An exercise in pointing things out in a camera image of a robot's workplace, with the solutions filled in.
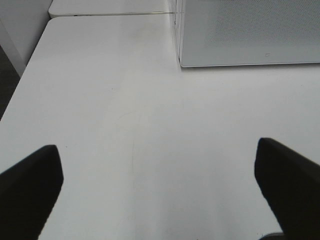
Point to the white glass microwave door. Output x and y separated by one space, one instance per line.
249 32

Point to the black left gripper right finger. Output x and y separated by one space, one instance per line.
290 183

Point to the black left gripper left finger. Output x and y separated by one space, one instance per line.
28 192

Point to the white microwave oven body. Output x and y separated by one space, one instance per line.
176 8

